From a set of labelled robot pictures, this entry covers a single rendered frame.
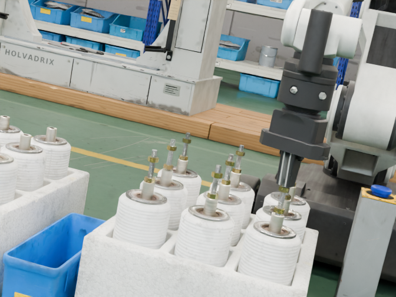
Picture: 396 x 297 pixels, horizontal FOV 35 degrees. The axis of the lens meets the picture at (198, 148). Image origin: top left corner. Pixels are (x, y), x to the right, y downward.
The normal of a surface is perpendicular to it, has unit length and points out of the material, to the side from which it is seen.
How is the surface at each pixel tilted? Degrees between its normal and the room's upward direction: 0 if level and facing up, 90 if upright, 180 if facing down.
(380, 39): 61
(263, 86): 93
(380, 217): 90
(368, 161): 74
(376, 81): 46
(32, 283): 92
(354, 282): 90
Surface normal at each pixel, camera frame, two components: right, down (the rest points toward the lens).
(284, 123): -0.58, 0.05
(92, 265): -0.24, 0.15
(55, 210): 0.95, 0.22
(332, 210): -0.07, -0.57
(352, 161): -0.21, -0.13
